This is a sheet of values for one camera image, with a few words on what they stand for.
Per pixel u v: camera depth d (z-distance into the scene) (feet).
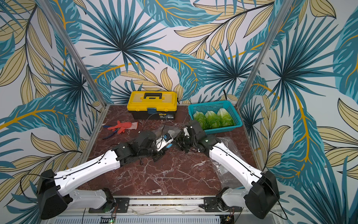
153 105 3.23
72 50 2.75
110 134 3.30
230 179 2.70
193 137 1.89
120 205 2.43
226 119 3.27
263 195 1.28
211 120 3.20
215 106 3.96
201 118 3.22
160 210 2.40
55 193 1.25
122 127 3.34
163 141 2.05
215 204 2.21
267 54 2.83
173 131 2.96
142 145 1.81
